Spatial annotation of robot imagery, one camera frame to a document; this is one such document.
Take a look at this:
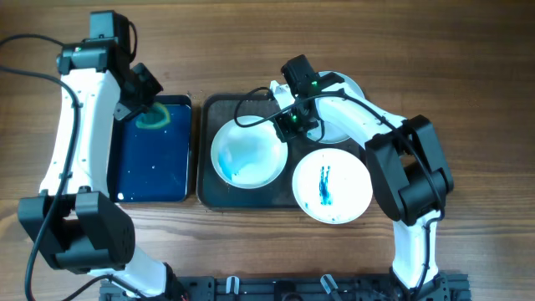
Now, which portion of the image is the green sponge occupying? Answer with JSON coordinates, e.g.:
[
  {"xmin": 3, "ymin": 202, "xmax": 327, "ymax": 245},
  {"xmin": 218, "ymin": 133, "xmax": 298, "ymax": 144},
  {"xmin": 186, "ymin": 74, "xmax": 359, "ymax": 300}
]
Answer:
[{"xmin": 135, "ymin": 102, "xmax": 171, "ymax": 130}]

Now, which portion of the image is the white plate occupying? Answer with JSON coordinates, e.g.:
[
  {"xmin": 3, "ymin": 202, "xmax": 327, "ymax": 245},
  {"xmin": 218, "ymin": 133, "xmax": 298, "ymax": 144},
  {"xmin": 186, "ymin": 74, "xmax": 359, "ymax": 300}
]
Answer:
[
  {"xmin": 292, "ymin": 148, "xmax": 373, "ymax": 224},
  {"xmin": 210, "ymin": 115, "xmax": 288, "ymax": 189},
  {"xmin": 306, "ymin": 72, "xmax": 364, "ymax": 144}
]

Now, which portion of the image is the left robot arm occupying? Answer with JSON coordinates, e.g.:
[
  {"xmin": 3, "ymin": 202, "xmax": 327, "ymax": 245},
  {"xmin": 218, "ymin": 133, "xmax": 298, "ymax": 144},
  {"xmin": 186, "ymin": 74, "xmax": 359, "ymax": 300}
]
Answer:
[{"xmin": 18, "ymin": 11, "xmax": 184, "ymax": 300}]

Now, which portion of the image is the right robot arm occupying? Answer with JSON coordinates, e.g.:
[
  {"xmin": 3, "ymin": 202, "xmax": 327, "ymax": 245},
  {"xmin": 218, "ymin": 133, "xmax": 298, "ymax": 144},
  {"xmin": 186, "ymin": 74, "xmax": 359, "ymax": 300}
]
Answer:
[{"xmin": 270, "ymin": 54, "xmax": 454, "ymax": 300}]

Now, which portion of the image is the black water tray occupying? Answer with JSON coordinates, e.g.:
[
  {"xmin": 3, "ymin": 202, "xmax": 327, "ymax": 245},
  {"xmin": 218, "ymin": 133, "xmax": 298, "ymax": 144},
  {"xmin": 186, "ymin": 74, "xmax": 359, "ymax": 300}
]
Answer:
[{"xmin": 107, "ymin": 95, "xmax": 192, "ymax": 203}]

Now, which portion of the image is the left black cable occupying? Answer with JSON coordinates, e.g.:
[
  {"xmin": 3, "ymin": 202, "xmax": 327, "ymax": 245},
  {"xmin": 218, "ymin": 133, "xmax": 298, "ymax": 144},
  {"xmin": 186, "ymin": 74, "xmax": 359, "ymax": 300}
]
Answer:
[{"xmin": 0, "ymin": 33, "xmax": 114, "ymax": 301}]

